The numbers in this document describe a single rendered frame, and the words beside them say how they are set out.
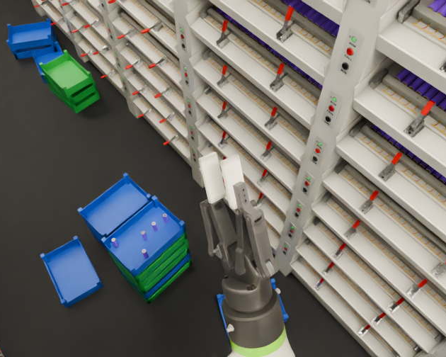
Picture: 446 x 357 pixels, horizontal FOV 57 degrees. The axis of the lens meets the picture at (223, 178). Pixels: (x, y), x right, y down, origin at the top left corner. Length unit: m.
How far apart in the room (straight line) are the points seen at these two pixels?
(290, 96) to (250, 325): 0.84
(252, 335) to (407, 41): 0.66
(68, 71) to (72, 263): 1.31
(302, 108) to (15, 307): 1.73
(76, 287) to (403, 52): 1.87
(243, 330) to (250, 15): 0.91
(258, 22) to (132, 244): 1.08
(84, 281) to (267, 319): 1.72
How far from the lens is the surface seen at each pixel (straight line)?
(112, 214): 2.13
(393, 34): 0.97
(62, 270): 2.35
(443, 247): 1.34
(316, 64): 1.15
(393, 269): 1.51
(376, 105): 1.09
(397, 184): 1.20
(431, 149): 1.05
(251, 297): 0.63
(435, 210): 1.20
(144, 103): 2.62
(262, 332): 0.66
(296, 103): 1.31
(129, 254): 1.84
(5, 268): 2.48
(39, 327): 2.30
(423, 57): 0.95
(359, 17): 0.99
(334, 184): 1.38
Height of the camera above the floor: 2.07
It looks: 57 degrees down
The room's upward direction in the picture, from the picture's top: straight up
